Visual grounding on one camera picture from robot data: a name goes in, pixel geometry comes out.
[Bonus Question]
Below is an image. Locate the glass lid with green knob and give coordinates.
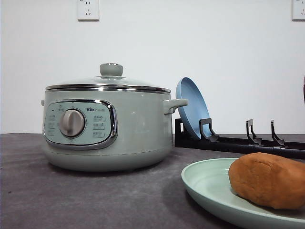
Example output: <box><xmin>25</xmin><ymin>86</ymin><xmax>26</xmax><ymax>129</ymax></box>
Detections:
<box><xmin>45</xmin><ymin>62</ymin><xmax>171</xmax><ymax>93</ymax></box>

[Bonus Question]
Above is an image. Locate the green plate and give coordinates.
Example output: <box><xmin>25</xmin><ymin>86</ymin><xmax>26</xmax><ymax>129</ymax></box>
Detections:
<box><xmin>181</xmin><ymin>158</ymin><xmax>305</xmax><ymax>229</ymax></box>

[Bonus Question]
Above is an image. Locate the brown potato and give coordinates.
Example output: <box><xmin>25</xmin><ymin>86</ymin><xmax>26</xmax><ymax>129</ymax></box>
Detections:
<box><xmin>229</xmin><ymin>152</ymin><xmax>305</xmax><ymax>210</ymax></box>

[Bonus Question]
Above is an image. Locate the blue plate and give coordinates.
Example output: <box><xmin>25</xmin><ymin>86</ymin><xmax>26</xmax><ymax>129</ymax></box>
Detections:
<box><xmin>176</xmin><ymin>77</ymin><xmax>211</xmax><ymax>138</ymax></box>

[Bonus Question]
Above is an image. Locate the black plate rack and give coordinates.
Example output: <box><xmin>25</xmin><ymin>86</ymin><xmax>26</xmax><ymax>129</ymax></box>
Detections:
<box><xmin>175</xmin><ymin>118</ymin><xmax>305</xmax><ymax>158</ymax></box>

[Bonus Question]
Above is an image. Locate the green electric steamer pot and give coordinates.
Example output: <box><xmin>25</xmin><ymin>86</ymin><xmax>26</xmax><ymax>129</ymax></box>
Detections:
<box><xmin>41</xmin><ymin>92</ymin><xmax>189</xmax><ymax>172</ymax></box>

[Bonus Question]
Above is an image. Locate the grey table cloth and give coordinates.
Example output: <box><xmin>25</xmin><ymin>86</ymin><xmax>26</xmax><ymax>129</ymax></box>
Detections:
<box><xmin>0</xmin><ymin>133</ymin><xmax>248</xmax><ymax>229</ymax></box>

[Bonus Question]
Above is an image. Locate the white wall socket left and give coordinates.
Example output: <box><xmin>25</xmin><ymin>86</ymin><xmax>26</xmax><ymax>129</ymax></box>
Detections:
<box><xmin>77</xmin><ymin>0</ymin><xmax>100</xmax><ymax>23</ymax></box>

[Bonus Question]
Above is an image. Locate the white wall socket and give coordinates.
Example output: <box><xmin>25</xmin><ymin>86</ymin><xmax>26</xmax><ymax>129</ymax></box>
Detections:
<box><xmin>290</xmin><ymin>0</ymin><xmax>305</xmax><ymax>23</ymax></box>
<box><xmin>77</xmin><ymin>0</ymin><xmax>100</xmax><ymax>23</ymax></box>

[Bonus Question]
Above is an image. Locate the white wall socket right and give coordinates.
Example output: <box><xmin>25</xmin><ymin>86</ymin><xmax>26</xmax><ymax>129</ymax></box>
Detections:
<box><xmin>290</xmin><ymin>0</ymin><xmax>305</xmax><ymax>23</ymax></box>

